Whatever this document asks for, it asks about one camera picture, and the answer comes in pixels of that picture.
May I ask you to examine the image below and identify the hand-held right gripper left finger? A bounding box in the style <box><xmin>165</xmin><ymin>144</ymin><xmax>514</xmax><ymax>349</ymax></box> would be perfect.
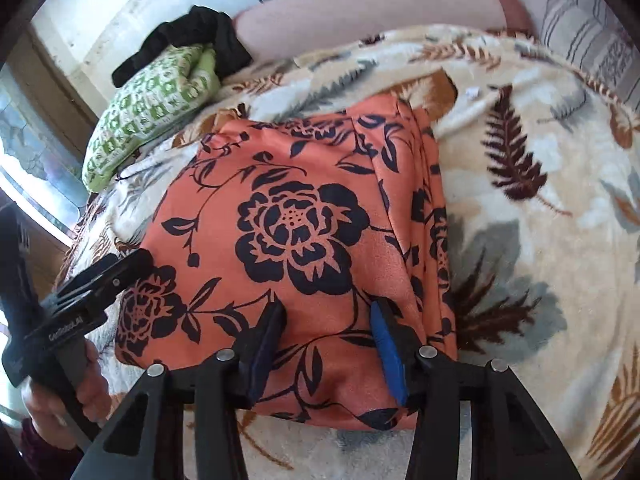
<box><xmin>85</xmin><ymin>301</ymin><xmax>289</xmax><ymax>480</ymax></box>

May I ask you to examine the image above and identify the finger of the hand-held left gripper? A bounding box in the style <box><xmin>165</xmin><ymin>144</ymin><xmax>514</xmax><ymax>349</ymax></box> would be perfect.
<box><xmin>42</xmin><ymin>280</ymin><xmax>124</xmax><ymax>318</ymax></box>
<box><xmin>59</xmin><ymin>248</ymin><xmax>155</xmax><ymax>295</ymax></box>

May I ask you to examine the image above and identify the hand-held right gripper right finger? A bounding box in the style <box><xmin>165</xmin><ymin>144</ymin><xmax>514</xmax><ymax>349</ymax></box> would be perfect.
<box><xmin>370</xmin><ymin>297</ymin><xmax>583</xmax><ymax>480</ymax></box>

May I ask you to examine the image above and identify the orange floral garment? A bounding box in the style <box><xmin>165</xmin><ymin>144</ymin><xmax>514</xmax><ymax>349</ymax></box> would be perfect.
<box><xmin>114</xmin><ymin>95</ymin><xmax>459</xmax><ymax>434</ymax></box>

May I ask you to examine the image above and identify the person's left forearm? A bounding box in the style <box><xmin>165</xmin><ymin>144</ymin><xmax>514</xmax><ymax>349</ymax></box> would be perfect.
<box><xmin>15</xmin><ymin>417</ymin><xmax>91</xmax><ymax>480</ymax></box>

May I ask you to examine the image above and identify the person's left hand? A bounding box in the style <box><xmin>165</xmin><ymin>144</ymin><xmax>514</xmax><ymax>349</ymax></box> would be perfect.
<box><xmin>22</xmin><ymin>340</ymin><xmax>109</xmax><ymax>450</ymax></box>

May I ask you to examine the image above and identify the green checkered pillow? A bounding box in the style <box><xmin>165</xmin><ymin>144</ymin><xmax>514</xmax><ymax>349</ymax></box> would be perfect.
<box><xmin>81</xmin><ymin>44</ymin><xmax>221</xmax><ymax>194</ymax></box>

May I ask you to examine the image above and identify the leaf print blanket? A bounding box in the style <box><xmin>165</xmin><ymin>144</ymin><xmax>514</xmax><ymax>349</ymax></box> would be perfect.
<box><xmin>65</xmin><ymin>24</ymin><xmax>640</xmax><ymax>480</ymax></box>

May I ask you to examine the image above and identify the brown stained glass door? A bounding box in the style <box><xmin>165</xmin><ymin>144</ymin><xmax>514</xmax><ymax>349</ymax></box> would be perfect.
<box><xmin>0</xmin><ymin>25</ymin><xmax>101</xmax><ymax>261</ymax></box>

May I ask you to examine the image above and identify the black garment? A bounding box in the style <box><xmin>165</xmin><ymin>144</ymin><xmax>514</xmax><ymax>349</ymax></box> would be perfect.
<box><xmin>111</xmin><ymin>5</ymin><xmax>254</xmax><ymax>89</ymax></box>

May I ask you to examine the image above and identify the pink bolster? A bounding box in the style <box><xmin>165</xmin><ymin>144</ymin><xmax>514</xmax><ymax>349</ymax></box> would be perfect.
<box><xmin>232</xmin><ymin>0</ymin><xmax>534</xmax><ymax>62</ymax></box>

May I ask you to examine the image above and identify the striped cushion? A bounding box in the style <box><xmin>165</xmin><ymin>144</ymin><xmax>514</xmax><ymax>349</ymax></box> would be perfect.
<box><xmin>537</xmin><ymin>0</ymin><xmax>640</xmax><ymax>111</ymax></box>

